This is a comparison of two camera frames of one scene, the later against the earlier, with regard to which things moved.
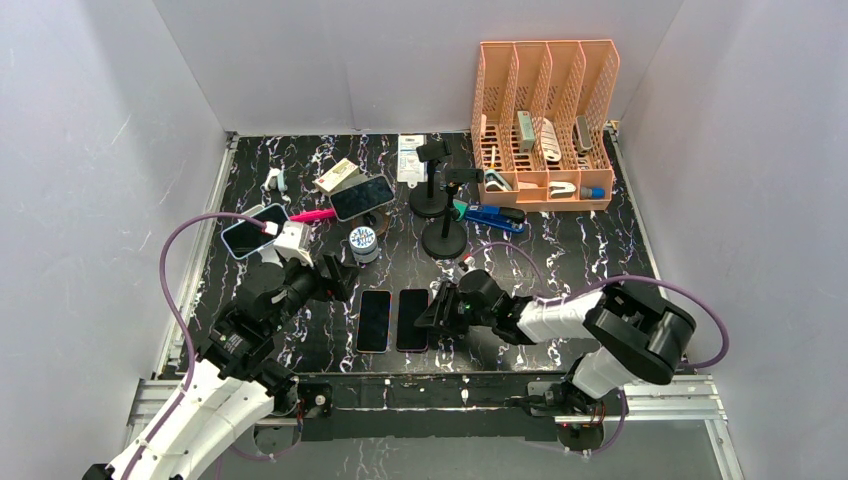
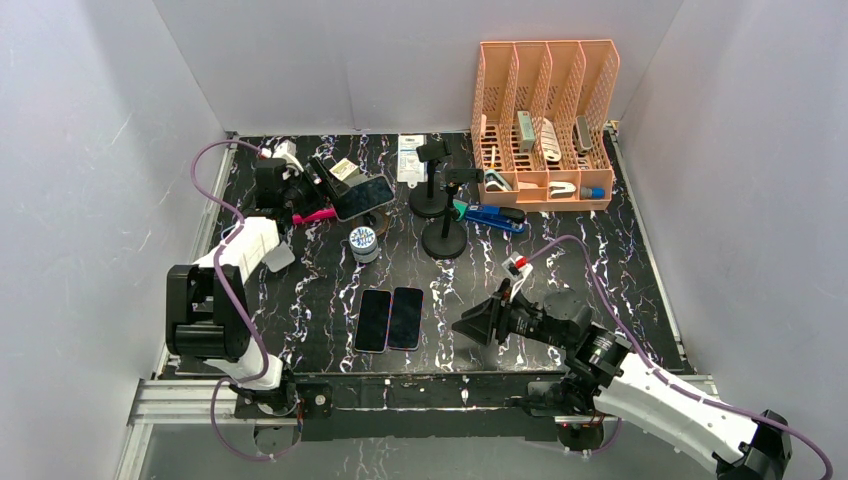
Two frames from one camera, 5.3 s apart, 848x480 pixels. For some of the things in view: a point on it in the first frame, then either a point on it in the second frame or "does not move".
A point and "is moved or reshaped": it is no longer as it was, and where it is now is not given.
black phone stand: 447,239 does not move
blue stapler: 494,216 does not move
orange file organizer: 538,129 does not move
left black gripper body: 331,285 -> 325,186
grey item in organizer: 526,131 does not move
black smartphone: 410,337 is moved or reshaped
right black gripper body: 455,317 -> 510,315
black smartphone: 374,324 does not move
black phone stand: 429,200 does not move
